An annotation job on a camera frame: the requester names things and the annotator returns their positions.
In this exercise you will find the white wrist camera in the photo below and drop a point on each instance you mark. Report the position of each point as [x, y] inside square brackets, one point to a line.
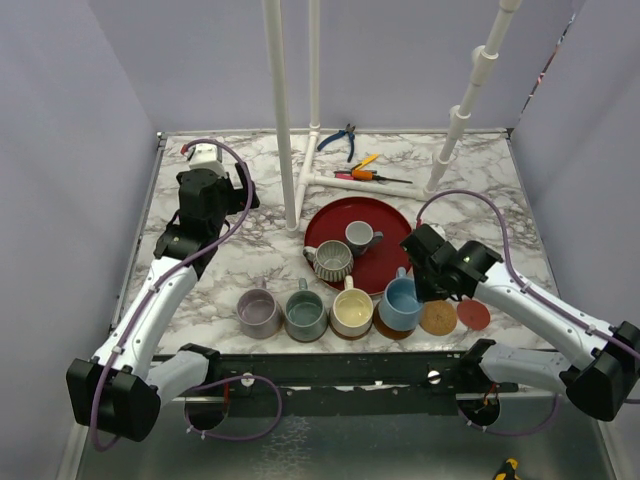
[439, 230]
[205, 156]

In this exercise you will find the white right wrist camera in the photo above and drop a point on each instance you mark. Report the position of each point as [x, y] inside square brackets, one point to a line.
[439, 230]

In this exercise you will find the yellow utility knife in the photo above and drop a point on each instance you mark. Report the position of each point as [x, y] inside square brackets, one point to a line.
[364, 162]

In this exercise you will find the thin red round coaster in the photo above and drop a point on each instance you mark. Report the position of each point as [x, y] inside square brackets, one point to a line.
[473, 314]

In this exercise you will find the light blue mug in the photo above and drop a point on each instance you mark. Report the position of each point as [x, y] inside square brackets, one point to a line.
[399, 308]

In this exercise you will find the ribbed grey cup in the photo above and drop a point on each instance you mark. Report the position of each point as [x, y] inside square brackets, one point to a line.
[332, 260]

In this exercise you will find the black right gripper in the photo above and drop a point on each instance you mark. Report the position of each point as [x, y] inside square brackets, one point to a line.
[424, 292]

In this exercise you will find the small grey cup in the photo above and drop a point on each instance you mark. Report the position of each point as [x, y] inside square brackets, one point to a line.
[360, 236]

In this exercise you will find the white PVC pipe frame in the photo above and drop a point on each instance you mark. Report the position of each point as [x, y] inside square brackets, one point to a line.
[295, 186]

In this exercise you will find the dark green mug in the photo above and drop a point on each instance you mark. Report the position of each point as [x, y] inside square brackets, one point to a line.
[306, 318]

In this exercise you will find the lilac mug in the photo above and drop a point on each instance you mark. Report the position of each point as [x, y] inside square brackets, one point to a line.
[259, 313]

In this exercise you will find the aluminium table edge strip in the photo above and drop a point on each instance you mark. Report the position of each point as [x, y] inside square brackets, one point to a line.
[139, 231]

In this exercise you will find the brown wooden coaster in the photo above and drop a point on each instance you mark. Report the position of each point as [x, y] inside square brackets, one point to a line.
[386, 331]
[349, 337]

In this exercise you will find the yellow black tool handle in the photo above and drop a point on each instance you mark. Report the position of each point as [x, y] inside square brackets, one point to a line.
[508, 470]

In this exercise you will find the black metal base rail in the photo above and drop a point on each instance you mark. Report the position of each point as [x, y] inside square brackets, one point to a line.
[259, 384]

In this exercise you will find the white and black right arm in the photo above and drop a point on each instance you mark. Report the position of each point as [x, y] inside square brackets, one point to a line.
[594, 363]

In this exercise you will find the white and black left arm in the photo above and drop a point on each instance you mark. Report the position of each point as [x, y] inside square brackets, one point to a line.
[150, 310]

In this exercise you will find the orange handled screwdriver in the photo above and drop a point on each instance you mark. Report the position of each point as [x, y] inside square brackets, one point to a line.
[365, 175]

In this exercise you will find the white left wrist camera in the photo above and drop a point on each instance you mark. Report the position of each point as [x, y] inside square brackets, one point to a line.
[205, 156]

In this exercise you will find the woven rattan coaster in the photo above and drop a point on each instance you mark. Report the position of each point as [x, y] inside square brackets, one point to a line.
[438, 318]

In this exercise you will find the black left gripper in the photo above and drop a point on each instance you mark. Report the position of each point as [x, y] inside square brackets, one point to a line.
[239, 196]

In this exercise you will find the cream yellow mug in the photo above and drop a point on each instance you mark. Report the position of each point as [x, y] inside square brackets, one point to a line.
[352, 309]

